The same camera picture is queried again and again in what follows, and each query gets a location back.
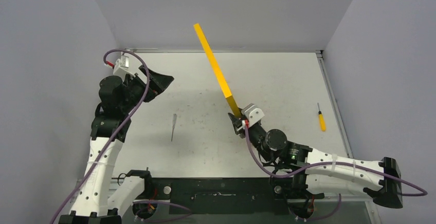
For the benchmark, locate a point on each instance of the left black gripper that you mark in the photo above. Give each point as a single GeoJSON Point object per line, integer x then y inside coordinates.
{"type": "Point", "coordinates": [158, 83]}

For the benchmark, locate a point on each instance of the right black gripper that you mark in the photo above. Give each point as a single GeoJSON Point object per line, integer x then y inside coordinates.
{"type": "Point", "coordinates": [241, 126]}

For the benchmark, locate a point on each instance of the yellow wooden photo frame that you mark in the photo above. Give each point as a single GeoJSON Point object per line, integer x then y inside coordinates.
{"type": "Point", "coordinates": [217, 71]}

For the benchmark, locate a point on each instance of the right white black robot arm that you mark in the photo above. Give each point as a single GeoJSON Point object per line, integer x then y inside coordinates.
{"type": "Point", "coordinates": [316, 172]}

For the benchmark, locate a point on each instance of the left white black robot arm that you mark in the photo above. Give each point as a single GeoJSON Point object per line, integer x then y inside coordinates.
{"type": "Point", "coordinates": [93, 205]}

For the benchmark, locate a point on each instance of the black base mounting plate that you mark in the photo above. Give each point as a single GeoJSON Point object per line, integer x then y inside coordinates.
{"type": "Point", "coordinates": [230, 195]}

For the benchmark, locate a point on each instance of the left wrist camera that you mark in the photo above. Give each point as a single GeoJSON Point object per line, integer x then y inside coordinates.
{"type": "Point", "coordinates": [121, 67]}

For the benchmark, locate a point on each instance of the yellow handled screwdriver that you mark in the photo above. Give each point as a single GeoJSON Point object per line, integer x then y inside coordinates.
{"type": "Point", "coordinates": [321, 119]}

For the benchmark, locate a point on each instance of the aluminium rail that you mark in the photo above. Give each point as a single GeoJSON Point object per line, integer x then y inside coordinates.
{"type": "Point", "coordinates": [357, 198]}

